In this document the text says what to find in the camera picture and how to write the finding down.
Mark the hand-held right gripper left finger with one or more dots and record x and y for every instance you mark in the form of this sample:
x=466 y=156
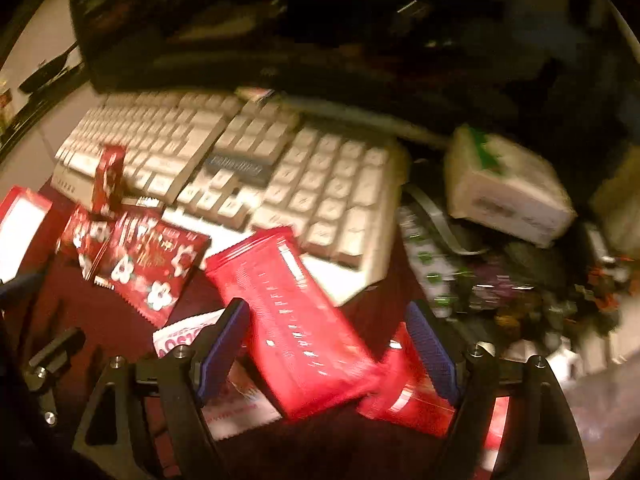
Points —
x=225 y=347

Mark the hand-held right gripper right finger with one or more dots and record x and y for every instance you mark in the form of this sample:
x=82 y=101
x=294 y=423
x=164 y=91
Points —
x=432 y=355

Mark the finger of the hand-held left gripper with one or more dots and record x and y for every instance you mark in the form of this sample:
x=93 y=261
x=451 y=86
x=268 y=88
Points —
x=20 y=286
x=55 y=347

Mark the long red snack packet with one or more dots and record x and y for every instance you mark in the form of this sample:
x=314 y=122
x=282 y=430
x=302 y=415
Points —
x=295 y=325

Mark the shiny red snack packet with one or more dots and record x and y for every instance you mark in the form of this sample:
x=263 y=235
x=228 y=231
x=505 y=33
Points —
x=410 y=400

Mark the dark red table cloth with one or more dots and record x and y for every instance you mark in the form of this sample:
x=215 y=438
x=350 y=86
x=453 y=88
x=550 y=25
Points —
x=100 y=320

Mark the red and white box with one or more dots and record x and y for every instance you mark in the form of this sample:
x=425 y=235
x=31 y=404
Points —
x=22 y=232

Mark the white and red snack packet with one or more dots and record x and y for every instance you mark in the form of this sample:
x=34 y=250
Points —
x=240 y=410

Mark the red flower print snack packet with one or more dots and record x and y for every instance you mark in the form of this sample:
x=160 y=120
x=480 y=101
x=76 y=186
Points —
x=150 y=265
x=82 y=240

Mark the white green print snack packet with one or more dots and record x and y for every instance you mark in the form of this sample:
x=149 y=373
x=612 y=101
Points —
x=430 y=265

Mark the small red flower print box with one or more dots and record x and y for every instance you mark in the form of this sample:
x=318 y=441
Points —
x=109 y=180

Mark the pile of dark wrapped candies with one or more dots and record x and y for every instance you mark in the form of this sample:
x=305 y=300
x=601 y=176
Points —
x=590 y=295

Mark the white and green medicine box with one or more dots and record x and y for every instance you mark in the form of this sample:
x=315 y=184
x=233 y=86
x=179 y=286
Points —
x=505 y=195

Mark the white computer keyboard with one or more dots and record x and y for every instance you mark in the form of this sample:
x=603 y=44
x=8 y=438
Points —
x=325 y=180

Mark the black frying pan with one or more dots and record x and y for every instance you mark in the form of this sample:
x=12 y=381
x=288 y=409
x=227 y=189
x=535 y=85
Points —
x=45 y=72

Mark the black computer monitor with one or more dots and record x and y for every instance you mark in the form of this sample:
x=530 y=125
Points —
x=200 y=35

